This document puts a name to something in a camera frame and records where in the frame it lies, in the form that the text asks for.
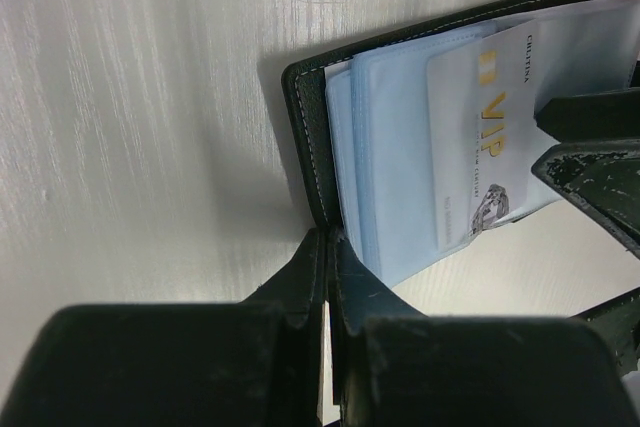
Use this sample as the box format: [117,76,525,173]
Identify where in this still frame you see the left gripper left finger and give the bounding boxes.
[12,230,325,426]

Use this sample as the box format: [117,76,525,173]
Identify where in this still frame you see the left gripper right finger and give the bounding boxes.
[327,229,639,426]

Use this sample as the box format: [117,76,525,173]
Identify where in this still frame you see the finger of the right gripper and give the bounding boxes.
[535,88,639,143]
[531,138,639,252]

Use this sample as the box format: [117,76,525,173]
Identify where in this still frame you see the black leather card holder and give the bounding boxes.
[282,0,639,286]

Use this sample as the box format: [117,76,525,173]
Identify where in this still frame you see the white credit card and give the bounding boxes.
[426,21,539,251]

